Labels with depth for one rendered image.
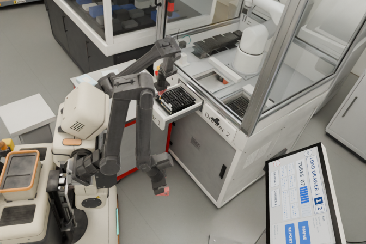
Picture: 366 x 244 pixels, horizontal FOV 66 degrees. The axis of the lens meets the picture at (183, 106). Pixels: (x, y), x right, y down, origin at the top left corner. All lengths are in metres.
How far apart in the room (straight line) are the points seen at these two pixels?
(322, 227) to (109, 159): 0.86
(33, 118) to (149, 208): 1.12
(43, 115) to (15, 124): 0.17
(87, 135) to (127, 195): 1.34
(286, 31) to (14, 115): 1.71
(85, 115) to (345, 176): 2.67
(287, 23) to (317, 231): 0.86
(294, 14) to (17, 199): 1.53
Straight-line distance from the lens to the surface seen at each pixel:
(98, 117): 1.19
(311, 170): 1.48
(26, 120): 2.10
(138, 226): 2.39
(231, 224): 2.50
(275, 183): 1.53
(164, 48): 1.30
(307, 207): 1.39
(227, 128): 1.83
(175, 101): 1.94
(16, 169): 1.66
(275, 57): 1.44
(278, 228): 1.41
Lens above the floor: 2.18
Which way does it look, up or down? 42 degrees down
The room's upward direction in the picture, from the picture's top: 9 degrees clockwise
